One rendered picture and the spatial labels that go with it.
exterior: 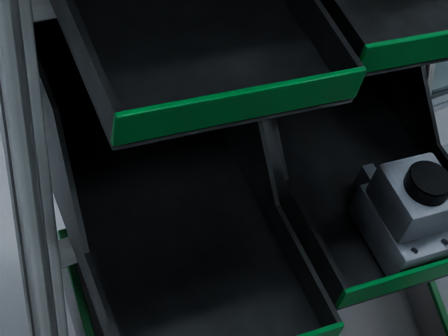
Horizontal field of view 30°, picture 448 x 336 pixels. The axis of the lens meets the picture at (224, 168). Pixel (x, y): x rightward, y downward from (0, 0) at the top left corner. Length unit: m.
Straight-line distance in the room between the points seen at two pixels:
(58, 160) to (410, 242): 0.23
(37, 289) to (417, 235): 0.24
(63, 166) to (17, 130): 0.04
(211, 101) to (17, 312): 0.75
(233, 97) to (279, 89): 0.02
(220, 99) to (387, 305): 0.36
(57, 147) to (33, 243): 0.06
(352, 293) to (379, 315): 0.17
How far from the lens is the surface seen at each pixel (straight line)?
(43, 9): 0.46
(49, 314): 0.55
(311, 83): 0.41
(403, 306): 0.72
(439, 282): 1.71
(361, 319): 0.70
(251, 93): 0.39
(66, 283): 0.60
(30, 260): 0.52
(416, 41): 0.47
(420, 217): 0.53
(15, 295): 1.13
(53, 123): 0.50
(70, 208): 0.51
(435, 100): 1.62
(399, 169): 0.55
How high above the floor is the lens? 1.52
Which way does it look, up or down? 29 degrees down
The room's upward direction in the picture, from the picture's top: straight up
